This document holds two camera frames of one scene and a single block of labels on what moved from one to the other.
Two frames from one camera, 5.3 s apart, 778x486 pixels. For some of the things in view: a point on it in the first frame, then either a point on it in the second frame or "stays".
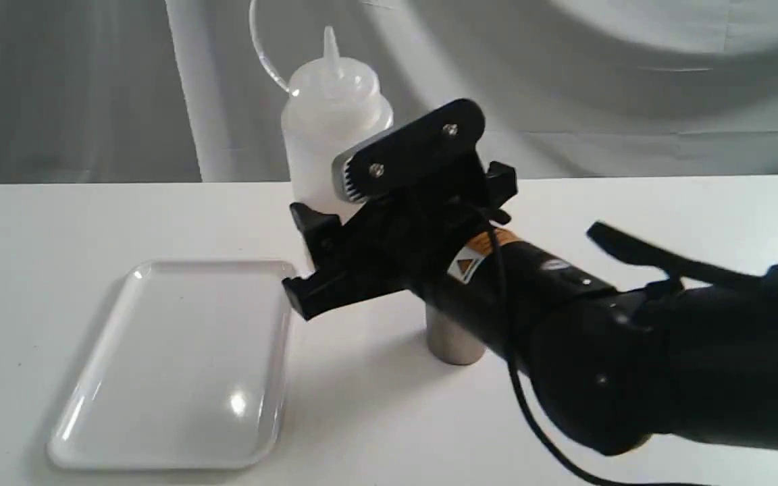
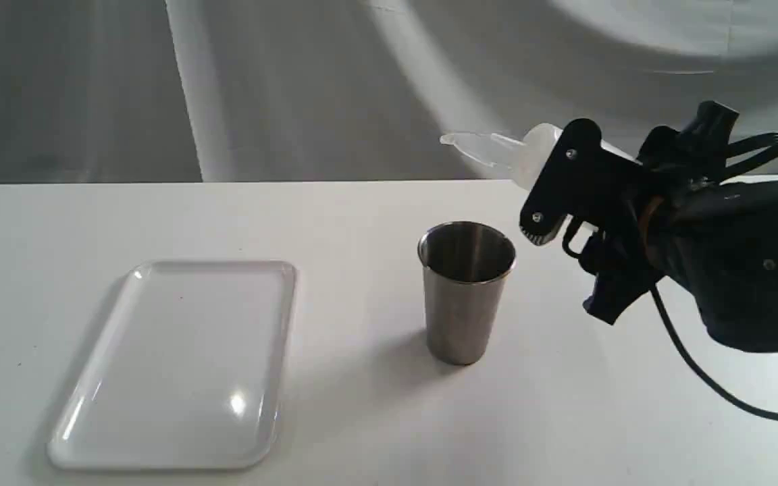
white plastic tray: x=186 y=370 stays
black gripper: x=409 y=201 -> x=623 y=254
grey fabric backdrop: x=191 y=92 stays
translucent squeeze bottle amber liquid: x=333 y=105 -> x=525 y=158
